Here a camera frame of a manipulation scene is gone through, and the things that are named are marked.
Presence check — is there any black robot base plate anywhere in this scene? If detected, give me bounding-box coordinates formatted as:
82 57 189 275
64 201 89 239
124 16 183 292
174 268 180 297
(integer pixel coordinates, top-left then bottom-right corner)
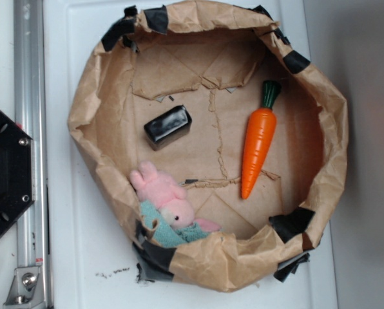
0 110 34 239

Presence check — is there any teal cloth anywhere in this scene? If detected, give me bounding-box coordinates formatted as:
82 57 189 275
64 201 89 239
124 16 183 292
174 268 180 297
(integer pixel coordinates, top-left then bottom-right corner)
140 201 210 248

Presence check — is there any aluminium rail profile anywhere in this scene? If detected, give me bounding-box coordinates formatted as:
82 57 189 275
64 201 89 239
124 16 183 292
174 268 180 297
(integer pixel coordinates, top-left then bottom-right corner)
14 1 53 308

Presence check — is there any metal corner bracket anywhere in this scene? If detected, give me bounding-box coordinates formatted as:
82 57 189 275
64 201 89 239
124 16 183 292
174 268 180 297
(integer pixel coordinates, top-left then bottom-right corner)
3 266 45 308

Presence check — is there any black box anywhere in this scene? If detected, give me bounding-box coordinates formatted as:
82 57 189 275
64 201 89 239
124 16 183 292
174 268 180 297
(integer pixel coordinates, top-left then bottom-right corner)
144 105 193 151

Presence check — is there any orange toy carrot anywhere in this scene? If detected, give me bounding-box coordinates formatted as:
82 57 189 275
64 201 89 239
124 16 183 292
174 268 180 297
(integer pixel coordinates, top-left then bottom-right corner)
241 80 282 200

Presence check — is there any pink plush bunny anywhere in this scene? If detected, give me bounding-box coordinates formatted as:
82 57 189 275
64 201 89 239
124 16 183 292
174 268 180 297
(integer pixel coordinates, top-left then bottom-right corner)
130 161 221 232

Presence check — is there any brown paper bag bin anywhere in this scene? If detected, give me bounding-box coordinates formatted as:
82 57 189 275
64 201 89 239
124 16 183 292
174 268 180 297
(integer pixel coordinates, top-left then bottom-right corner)
68 1 348 292

